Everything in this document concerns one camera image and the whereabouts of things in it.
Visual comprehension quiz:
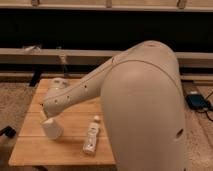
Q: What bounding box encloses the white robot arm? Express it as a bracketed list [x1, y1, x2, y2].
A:
[43, 40, 187, 171]

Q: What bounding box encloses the black device on floor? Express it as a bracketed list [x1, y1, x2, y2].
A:
[186, 94, 211, 110]

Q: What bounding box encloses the wooden table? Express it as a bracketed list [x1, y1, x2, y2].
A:
[9, 79, 115, 166]

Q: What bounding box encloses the white ceramic cup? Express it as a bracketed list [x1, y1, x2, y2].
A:
[41, 118, 63, 140]

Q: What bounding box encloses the white plastic bottle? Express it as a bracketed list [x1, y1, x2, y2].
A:
[83, 115, 100, 155]

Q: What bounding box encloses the black object at left edge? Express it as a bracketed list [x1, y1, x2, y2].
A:
[0, 126, 16, 138]

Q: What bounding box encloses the long wooden bench rail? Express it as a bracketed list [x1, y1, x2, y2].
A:
[0, 48, 213, 68]

